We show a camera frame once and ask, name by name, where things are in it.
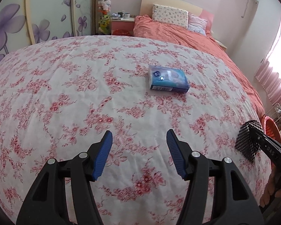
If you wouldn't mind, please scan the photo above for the floral white pillow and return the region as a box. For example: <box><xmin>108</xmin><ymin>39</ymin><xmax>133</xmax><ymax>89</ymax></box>
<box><xmin>152</xmin><ymin>4</ymin><xmax>188</xmax><ymax>29</ymax></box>

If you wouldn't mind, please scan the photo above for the clear tube of plush toys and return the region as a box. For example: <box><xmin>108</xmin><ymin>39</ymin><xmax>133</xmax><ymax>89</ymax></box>
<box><xmin>97</xmin><ymin>0</ymin><xmax>111</xmax><ymax>35</ymax></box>

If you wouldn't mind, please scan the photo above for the right hand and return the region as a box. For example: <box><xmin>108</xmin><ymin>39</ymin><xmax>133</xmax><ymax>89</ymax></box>
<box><xmin>259</xmin><ymin>166</ymin><xmax>281</xmax><ymax>208</ymax></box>

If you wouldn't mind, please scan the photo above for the bed with coral duvet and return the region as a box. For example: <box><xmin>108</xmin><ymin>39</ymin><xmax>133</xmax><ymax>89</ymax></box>
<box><xmin>133</xmin><ymin>15</ymin><xmax>265</xmax><ymax>118</ymax></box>

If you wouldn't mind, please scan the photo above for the blue tissue pack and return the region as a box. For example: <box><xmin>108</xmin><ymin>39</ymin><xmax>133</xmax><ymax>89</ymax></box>
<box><xmin>148</xmin><ymin>66</ymin><xmax>190</xmax><ymax>93</ymax></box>

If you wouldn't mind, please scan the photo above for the pink window curtain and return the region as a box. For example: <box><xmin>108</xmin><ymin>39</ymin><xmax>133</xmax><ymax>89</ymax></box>
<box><xmin>255</xmin><ymin>19</ymin><xmax>281</xmax><ymax>104</ymax></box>

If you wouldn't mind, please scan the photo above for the sliding wardrobe with purple flowers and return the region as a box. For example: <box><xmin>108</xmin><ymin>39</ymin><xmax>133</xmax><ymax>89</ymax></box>
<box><xmin>0</xmin><ymin>0</ymin><xmax>94</xmax><ymax>61</ymax></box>

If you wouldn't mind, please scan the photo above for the pink left nightstand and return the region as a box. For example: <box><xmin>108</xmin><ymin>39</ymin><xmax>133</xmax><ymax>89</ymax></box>
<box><xmin>111</xmin><ymin>18</ymin><xmax>135</xmax><ymax>36</ymax></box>

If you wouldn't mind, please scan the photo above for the cream wooden headboard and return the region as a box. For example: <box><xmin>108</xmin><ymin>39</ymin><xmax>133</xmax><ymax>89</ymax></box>
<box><xmin>139</xmin><ymin>0</ymin><xmax>214</xmax><ymax>31</ymax></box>

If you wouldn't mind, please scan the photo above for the floral pink white tablecloth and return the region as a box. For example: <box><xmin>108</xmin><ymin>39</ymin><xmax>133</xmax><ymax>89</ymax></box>
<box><xmin>0</xmin><ymin>36</ymin><xmax>271</xmax><ymax>224</ymax></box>

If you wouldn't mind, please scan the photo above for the right nightstand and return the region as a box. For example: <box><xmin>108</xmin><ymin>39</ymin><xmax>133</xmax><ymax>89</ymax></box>
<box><xmin>215</xmin><ymin>40</ymin><xmax>227</xmax><ymax>51</ymax></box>

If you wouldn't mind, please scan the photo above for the pink striped pillow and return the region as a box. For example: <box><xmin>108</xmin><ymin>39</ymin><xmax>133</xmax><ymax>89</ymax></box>
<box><xmin>188</xmin><ymin>13</ymin><xmax>208</xmax><ymax>36</ymax></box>

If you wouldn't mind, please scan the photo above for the black mesh anti-slip mat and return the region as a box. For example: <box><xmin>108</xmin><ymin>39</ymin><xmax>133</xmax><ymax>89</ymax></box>
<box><xmin>235</xmin><ymin>120</ymin><xmax>263</xmax><ymax>164</ymax></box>

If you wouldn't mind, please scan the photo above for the white mug on nightstand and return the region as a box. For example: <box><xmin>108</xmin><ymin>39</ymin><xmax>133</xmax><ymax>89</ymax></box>
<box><xmin>123</xmin><ymin>13</ymin><xmax>130</xmax><ymax>19</ymax></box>

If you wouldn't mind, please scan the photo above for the red plastic laundry basket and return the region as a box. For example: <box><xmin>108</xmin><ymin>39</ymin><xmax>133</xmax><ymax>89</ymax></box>
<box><xmin>261</xmin><ymin>116</ymin><xmax>281</xmax><ymax>144</ymax></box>

